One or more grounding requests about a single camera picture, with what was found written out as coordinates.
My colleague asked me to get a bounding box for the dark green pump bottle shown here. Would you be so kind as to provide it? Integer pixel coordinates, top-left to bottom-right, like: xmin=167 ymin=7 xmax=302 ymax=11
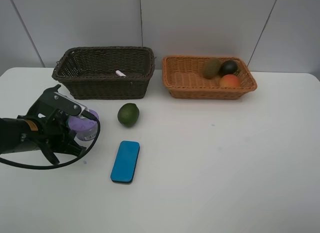
xmin=43 ymin=84 xmax=61 ymax=94

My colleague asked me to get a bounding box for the blue whiteboard eraser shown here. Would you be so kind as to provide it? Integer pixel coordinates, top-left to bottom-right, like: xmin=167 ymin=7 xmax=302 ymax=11
xmin=110 ymin=140 xmax=140 ymax=184

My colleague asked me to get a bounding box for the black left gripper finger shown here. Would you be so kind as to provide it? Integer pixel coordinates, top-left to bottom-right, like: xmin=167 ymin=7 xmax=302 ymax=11
xmin=53 ymin=109 xmax=70 ymax=126
xmin=42 ymin=140 xmax=87 ymax=165

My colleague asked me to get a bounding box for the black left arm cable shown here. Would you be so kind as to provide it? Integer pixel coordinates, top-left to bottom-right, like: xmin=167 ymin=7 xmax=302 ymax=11
xmin=0 ymin=111 xmax=101 ymax=170

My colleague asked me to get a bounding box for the dark avocado fruit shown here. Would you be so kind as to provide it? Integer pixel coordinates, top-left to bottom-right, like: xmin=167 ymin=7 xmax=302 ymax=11
xmin=219 ymin=60 xmax=238 ymax=77

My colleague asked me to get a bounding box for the orange peach fruit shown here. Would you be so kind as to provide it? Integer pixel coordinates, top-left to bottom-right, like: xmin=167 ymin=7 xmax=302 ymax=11
xmin=219 ymin=74 xmax=241 ymax=88

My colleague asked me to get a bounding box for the dark brown wicker basket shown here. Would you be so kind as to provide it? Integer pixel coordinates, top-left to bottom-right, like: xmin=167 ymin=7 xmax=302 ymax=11
xmin=52 ymin=46 xmax=155 ymax=100

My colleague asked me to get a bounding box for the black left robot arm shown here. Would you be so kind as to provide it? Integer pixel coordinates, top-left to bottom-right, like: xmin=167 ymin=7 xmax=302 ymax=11
xmin=0 ymin=90 xmax=87 ymax=166

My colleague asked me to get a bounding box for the brown kiwi fruit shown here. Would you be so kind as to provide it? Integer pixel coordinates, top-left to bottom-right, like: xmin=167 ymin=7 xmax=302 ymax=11
xmin=202 ymin=57 xmax=221 ymax=79

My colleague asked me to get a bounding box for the green lime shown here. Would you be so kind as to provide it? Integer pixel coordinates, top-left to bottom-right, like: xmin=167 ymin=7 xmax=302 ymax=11
xmin=117 ymin=103 xmax=140 ymax=128

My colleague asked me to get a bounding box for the white red marker pen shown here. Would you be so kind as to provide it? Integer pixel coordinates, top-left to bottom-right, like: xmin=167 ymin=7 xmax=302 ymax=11
xmin=115 ymin=70 xmax=126 ymax=77

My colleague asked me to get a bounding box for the purple lid round can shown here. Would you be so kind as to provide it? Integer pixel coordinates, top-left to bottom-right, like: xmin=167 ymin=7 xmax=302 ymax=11
xmin=67 ymin=116 xmax=98 ymax=141

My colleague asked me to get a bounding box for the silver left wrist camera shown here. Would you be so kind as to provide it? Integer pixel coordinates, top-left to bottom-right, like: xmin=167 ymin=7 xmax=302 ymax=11
xmin=51 ymin=92 xmax=88 ymax=117

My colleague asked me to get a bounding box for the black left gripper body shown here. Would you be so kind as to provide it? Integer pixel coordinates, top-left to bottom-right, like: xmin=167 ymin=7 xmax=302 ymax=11
xmin=17 ymin=93 xmax=75 ymax=151

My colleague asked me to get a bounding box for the orange wicker basket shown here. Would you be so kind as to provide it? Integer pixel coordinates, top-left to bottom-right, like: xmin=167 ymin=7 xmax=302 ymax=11
xmin=162 ymin=55 xmax=258 ymax=100

